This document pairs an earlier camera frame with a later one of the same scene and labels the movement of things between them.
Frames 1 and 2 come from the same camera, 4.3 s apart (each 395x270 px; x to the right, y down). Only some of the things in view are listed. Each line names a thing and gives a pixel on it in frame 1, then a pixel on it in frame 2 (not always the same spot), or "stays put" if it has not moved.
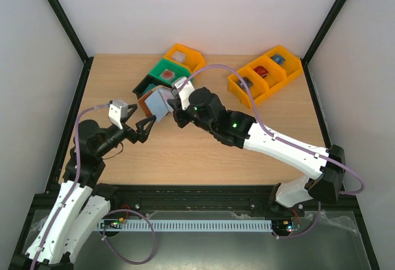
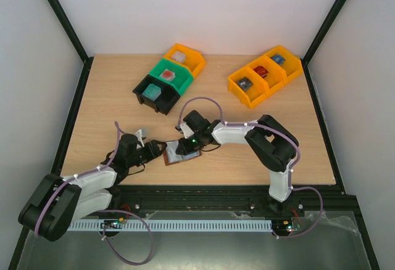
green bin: (179, 71) stays put
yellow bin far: (291, 64) stays put
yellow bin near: (257, 84) stays put
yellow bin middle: (268, 73) stays put
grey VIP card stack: (248, 82) stays put
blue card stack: (278, 58) stays put
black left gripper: (140, 134) to (154, 151)
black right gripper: (179, 113) to (186, 145)
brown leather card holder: (156, 102) to (170, 156)
